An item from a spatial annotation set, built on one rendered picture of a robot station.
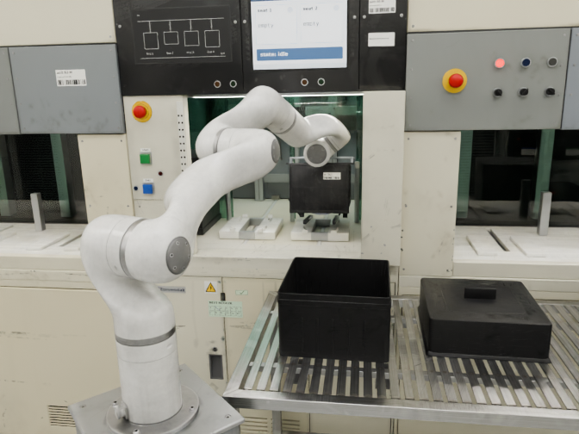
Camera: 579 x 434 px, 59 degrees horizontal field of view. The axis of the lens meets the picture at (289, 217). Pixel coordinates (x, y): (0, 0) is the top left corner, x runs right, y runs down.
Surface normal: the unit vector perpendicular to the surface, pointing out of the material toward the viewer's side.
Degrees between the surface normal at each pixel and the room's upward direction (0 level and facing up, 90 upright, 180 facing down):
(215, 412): 0
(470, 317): 0
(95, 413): 0
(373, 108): 90
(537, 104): 90
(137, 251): 72
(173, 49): 90
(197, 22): 90
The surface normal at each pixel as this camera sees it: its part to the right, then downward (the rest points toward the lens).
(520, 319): -0.02, -0.97
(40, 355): -0.14, 0.25
